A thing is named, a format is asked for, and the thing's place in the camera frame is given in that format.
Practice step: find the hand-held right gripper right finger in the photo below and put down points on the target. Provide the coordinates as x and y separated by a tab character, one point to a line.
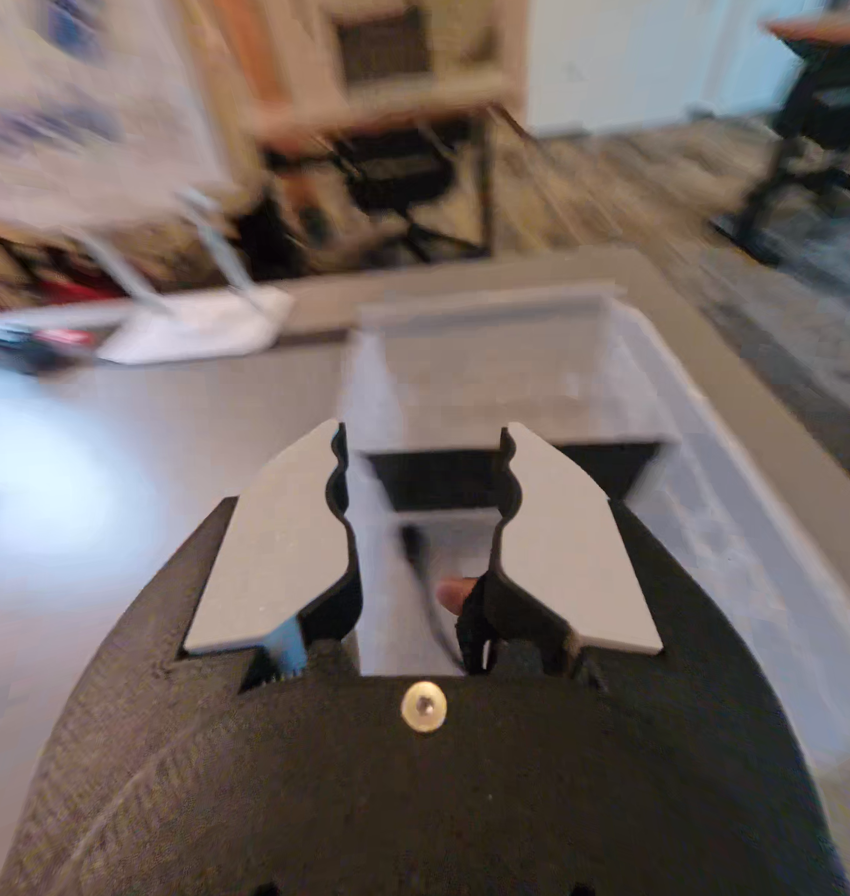
572	553

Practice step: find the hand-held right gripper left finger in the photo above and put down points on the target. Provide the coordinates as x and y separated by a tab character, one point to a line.
278	546

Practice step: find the clear plastic bin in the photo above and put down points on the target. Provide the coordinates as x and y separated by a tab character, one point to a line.
481	364

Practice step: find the person's right hand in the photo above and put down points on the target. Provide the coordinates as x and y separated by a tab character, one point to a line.
458	595

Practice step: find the red and black object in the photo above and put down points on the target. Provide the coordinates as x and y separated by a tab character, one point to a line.
33	346

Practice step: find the black office chair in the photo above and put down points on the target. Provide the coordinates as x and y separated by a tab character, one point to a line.
817	126
397	175

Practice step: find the instruction poster board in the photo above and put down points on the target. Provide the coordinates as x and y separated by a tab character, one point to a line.
82	140

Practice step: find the wooden table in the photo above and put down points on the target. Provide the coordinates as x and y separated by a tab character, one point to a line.
397	98

